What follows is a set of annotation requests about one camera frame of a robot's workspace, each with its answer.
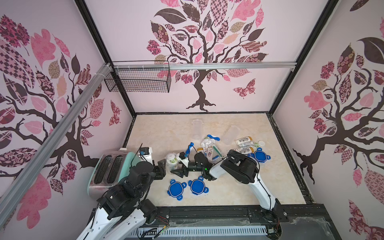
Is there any blue lid toiletry container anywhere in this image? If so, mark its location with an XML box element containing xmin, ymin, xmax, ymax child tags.
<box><xmin>192</xmin><ymin>119</ymin><xmax>204</xmax><ymax>140</ymax></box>
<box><xmin>166</xmin><ymin>153</ymin><xmax>179</xmax><ymax>172</ymax></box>
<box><xmin>222</xmin><ymin>125</ymin><xmax>241</xmax><ymax>145</ymax></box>

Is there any clear plastic toiletry bag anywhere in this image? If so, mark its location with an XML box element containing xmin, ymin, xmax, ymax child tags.
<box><xmin>201</xmin><ymin>136</ymin><xmax>216</xmax><ymax>151</ymax></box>

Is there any green toothbrush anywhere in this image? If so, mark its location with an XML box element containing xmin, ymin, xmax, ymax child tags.
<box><xmin>213</xmin><ymin>145</ymin><xmax>223</xmax><ymax>158</ymax></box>

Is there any detached blue container lid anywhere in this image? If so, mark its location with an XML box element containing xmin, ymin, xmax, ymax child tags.
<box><xmin>251</xmin><ymin>147</ymin><xmax>271</xmax><ymax>163</ymax></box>

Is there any small white round cap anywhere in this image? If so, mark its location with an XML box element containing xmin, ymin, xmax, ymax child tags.
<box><xmin>258</xmin><ymin>141</ymin><xmax>266</xmax><ymax>147</ymax></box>

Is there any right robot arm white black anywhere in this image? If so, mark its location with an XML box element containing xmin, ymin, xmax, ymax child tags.
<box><xmin>171</xmin><ymin>150</ymin><xmax>284</xmax><ymax>223</ymax></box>

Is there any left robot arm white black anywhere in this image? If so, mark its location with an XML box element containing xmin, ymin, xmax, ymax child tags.
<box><xmin>77</xmin><ymin>160</ymin><xmax>166</xmax><ymax>240</ymax></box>

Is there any mint green silver toaster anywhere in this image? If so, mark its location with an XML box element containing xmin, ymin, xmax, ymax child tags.
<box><xmin>88</xmin><ymin>151</ymin><xmax>142</xmax><ymax>200</ymax></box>

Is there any white slotted cable duct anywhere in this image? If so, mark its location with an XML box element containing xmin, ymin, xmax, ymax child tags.
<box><xmin>127</xmin><ymin>226</ymin><xmax>269</xmax><ymax>239</ymax></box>

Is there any black wire basket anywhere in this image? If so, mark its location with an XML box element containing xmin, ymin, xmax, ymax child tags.
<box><xmin>104</xmin><ymin>60</ymin><xmax>172</xmax><ymax>93</ymax></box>

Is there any back aluminium rail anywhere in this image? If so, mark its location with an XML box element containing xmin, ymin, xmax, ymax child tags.
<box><xmin>110</xmin><ymin>61</ymin><xmax>297</xmax><ymax>71</ymax></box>

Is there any aluminium rail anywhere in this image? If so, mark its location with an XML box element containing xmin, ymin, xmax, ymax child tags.
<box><xmin>110</xmin><ymin>61</ymin><xmax>297</xmax><ymax>71</ymax></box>
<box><xmin>1</xmin><ymin>63</ymin><xmax>113</xmax><ymax>227</ymax></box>

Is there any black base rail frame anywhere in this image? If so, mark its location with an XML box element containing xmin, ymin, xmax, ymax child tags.
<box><xmin>81</xmin><ymin>203</ymin><xmax>343</xmax><ymax>240</ymax></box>

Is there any left aluminium rail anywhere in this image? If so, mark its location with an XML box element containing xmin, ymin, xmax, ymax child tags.
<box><xmin>1</xmin><ymin>63</ymin><xmax>113</xmax><ymax>227</ymax></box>

